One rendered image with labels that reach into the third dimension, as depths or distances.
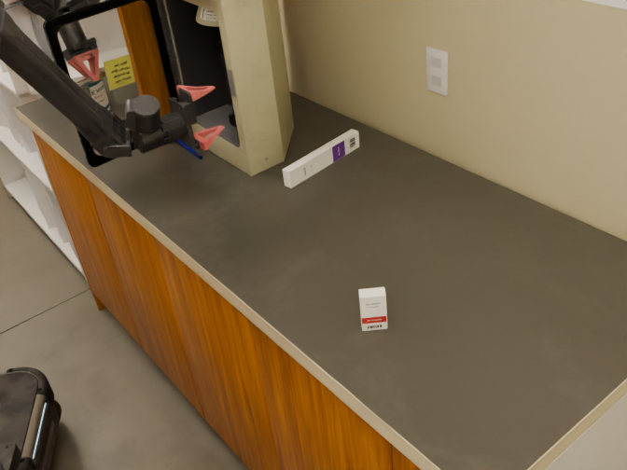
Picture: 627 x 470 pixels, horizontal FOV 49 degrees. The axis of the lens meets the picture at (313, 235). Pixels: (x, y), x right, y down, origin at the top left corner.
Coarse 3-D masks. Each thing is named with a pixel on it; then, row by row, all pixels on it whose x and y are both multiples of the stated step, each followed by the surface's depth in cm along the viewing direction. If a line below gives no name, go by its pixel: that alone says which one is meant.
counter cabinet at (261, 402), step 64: (64, 192) 246; (128, 256) 213; (128, 320) 254; (192, 320) 188; (192, 384) 219; (256, 384) 168; (320, 384) 136; (256, 448) 192; (320, 448) 152; (384, 448) 125; (576, 448) 114
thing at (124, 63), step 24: (72, 24) 167; (96, 24) 171; (120, 24) 175; (144, 24) 180; (72, 48) 169; (96, 48) 173; (120, 48) 178; (144, 48) 182; (72, 72) 171; (96, 72) 176; (120, 72) 180; (144, 72) 185; (96, 96) 178; (120, 96) 183; (168, 96) 193
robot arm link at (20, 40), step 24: (0, 0) 121; (0, 24) 118; (0, 48) 120; (24, 48) 122; (24, 72) 126; (48, 72) 127; (48, 96) 132; (72, 96) 133; (72, 120) 138; (96, 120) 139; (120, 120) 147; (96, 144) 143
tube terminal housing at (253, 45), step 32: (192, 0) 167; (224, 0) 157; (256, 0) 162; (224, 32) 162; (256, 32) 166; (256, 64) 170; (256, 96) 174; (288, 96) 196; (192, 128) 200; (256, 128) 178; (288, 128) 196; (256, 160) 182
